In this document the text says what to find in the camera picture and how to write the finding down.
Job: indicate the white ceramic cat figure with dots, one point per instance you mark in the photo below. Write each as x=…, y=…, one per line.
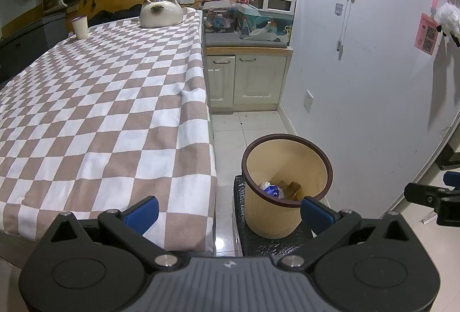
x=160, y=14

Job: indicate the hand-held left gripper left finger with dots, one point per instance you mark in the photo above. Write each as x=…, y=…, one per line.
x=142, y=215

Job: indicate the black textured stand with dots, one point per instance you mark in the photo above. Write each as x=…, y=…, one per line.
x=273, y=245

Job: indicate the blue snack packet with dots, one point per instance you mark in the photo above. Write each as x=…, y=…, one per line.
x=274, y=191

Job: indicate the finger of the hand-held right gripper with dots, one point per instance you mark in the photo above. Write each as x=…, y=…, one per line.
x=452, y=178
x=420, y=194

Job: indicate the brown white checkered tablecloth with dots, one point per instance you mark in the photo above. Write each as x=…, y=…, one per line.
x=100, y=111

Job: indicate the grey storage box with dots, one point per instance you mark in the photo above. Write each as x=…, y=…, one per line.
x=25, y=46

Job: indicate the white cup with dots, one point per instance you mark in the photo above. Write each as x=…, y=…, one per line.
x=80, y=28

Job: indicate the clear storage box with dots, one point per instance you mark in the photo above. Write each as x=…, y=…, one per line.
x=219, y=19

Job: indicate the cream cabinet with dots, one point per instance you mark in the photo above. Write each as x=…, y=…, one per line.
x=248, y=82

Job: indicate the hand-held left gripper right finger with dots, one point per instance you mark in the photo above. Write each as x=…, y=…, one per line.
x=318, y=215

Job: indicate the beige trash bin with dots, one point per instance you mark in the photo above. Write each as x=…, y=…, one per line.
x=276, y=218

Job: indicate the white wall switch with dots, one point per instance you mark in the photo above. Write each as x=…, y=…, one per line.
x=308, y=102

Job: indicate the white plastic bag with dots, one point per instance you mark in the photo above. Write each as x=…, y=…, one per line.
x=264, y=185

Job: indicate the white sheep plush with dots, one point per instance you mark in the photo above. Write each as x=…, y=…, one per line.
x=449, y=21

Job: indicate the pink card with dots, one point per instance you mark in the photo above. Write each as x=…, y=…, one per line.
x=426, y=35

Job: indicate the teal tank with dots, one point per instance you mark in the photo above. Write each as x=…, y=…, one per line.
x=262, y=28

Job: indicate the black cloth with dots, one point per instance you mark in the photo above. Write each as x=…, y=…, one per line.
x=115, y=14

